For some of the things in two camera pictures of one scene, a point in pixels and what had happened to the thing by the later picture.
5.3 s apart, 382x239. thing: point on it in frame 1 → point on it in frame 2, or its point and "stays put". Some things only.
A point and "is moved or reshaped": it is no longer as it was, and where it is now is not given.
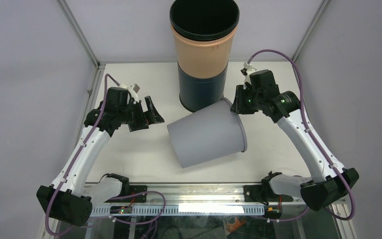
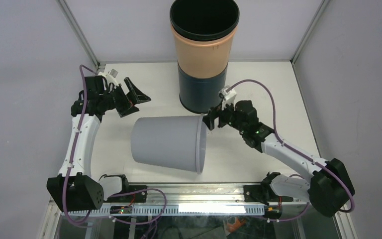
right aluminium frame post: (323, 4) stays put
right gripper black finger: (237, 107) → (209, 120)
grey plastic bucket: (212, 133) is moved or reshaped
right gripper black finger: (243, 102) → (221, 112)
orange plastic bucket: (203, 59) stays put
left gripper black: (143, 123) → (134, 95)
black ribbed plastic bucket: (204, 20) stays put
